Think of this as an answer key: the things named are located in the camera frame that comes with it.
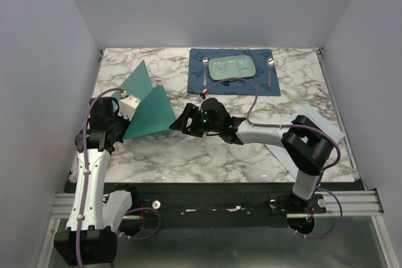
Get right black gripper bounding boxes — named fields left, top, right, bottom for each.
left=169, top=103, right=220, bottom=139

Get teal file folder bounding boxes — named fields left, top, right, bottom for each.
left=120, top=62, right=176, bottom=140

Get white printed paper sheets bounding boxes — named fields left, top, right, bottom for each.
left=266, top=104, right=345, bottom=178

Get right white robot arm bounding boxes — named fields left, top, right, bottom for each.
left=169, top=98, right=336, bottom=213

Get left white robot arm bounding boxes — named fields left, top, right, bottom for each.
left=54, top=95, right=141, bottom=267

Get silver fork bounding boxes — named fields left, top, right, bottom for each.
left=202, top=57, right=209, bottom=87

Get light green divided plate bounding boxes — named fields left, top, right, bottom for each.
left=208, top=55, right=256, bottom=81

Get blue cloth placemat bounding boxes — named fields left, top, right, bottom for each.
left=187, top=48, right=281, bottom=97

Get silver spoon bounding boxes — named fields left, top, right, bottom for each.
left=266, top=57, right=274, bottom=88

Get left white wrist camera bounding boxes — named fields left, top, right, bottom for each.
left=118, top=90, right=141, bottom=121

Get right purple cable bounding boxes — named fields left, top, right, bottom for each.
left=200, top=78, right=343, bottom=240

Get black mounting base plate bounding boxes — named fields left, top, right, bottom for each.
left=104, top=183, right=326, bottom=240

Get aluminium frame rail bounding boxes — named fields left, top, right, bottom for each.
left=36, top=190, right=399, bottom=267

